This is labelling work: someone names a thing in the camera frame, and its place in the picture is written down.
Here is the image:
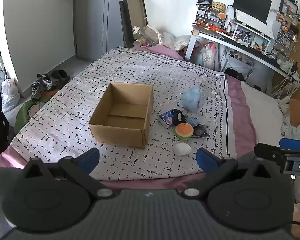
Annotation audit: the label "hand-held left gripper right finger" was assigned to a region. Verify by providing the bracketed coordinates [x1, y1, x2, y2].
[181, 147, 273, 199]

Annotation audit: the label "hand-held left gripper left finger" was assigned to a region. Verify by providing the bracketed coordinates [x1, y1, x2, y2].
[22, 147, 115, 199]

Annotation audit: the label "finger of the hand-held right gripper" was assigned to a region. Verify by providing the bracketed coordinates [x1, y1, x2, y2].
[279, 138, 300, 153]
[254, 142, 287, 167]

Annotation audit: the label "brown cardboard box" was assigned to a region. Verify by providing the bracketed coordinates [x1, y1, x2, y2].
[89, 82, 154, 149]

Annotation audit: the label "blue tissue pack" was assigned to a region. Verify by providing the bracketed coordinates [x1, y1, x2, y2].
[158, 110, 177, 129]

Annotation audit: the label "dark grey soft pouch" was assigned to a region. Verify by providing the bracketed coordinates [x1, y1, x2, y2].
[192, 124, 210, 139]

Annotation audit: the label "light crumpled cloth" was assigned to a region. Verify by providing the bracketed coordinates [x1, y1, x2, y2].
[281, 121, 300, 145]

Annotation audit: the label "white crumpled tissue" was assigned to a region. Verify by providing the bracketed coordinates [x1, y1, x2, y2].
[174, 142, 192, 156]

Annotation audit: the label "burger plush toy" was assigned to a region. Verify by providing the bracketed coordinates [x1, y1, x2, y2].
[175, 122, 194, 139]

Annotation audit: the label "white pillow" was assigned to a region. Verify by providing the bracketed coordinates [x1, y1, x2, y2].
[240, 81, 286, 146]

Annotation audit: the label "small blue plush toy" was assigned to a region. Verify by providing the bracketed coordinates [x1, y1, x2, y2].
[186, 117, 200, 128]

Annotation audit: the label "black plush toy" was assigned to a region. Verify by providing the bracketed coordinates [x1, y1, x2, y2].
[171, 109, 188, 127]

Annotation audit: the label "large blue plush toy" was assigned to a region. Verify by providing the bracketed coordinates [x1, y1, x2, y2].
[181, 86, 204, 113]

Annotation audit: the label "green floor mat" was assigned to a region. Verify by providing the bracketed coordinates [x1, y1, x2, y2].
[14, 96, 50, 133]

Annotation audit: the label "black slippers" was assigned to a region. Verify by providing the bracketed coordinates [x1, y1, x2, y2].
[51, 69, 70, 82]

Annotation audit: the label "pair of grey sneakers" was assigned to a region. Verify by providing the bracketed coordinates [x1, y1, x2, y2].
[31, 74, 57, 99]

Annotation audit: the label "white desk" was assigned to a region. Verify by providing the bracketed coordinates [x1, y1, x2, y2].
[185, 29, 294, 94]

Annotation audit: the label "white plastic bag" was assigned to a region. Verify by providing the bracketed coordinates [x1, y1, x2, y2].
[1, 79, 21, 113]

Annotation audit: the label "heap of plastic bags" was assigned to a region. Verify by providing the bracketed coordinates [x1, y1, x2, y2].
[132, 24, 191, 53]

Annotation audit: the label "white keyboard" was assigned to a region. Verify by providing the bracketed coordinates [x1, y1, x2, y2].
[234, 9, 274, 37]

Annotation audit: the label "grey wardrobe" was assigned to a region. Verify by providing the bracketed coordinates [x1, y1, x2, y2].
[72, 0, 136, 61]

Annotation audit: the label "clear drawer organizer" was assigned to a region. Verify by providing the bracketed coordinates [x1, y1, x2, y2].
[195, 4, 227, 26]

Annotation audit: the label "black monitor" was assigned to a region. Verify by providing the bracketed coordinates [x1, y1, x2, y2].
[233, 0, 272, 25]

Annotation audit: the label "wicker basket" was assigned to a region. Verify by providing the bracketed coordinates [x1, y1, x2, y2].
[212, 2, 227, 12]

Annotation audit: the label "flat cardboard box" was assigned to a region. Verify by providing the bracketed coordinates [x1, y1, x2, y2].
[119, 0, 148, 48]

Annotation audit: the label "white power strip with cables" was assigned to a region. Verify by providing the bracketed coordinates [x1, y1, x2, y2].
[272, 69, 300, 98]

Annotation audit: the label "picture frame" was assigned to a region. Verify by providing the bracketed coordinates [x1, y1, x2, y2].
[279, 0, 299, 16]

